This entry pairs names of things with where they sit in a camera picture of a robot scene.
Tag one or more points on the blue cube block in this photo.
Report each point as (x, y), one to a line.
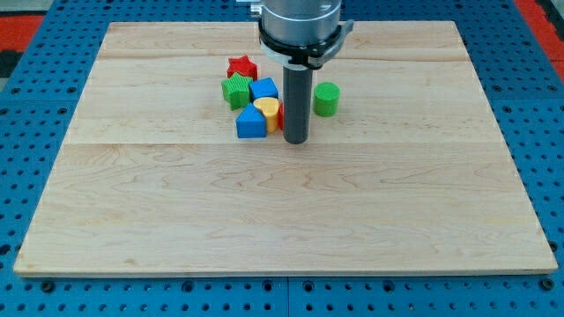
(264, 87)

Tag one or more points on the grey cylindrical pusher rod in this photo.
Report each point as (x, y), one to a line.
(297, 86)

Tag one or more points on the green cylinder block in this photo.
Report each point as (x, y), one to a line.
(326, 98)

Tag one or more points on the red star block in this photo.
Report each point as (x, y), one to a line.
(243, 66)

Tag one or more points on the red cylinder block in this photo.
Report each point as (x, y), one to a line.
(281, 116)

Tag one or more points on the green star block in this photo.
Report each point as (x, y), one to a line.
(235, 90)

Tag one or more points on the yellow heart block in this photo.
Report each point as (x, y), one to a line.
(269, 108)

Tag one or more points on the blue house-shaped block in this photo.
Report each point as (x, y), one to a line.
(250, 123)

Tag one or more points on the wooden board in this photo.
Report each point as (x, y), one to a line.
(411, 177)

